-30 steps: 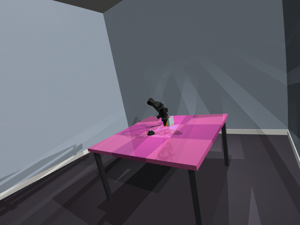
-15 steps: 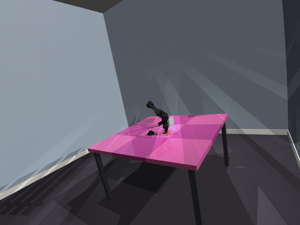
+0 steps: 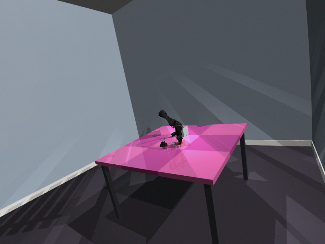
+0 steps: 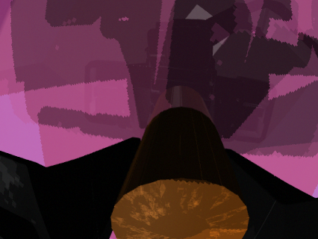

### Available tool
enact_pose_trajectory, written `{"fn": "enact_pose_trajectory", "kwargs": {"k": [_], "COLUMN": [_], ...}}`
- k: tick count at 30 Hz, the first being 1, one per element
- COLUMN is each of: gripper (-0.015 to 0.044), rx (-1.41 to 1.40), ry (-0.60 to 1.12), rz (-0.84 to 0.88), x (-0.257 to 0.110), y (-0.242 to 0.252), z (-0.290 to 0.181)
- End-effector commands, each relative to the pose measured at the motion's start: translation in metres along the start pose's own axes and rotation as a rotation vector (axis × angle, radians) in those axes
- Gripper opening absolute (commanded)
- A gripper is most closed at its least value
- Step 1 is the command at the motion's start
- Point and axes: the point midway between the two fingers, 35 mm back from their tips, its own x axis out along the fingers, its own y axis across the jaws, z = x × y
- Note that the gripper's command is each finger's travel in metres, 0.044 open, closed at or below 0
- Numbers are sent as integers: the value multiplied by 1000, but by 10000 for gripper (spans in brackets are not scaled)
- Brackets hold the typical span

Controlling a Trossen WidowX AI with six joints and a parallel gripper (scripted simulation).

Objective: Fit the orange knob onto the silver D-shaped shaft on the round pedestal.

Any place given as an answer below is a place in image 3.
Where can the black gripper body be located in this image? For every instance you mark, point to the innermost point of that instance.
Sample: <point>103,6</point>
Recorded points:
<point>179,135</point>

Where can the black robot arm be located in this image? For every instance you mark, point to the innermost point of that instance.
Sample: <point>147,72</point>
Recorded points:
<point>172,122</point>

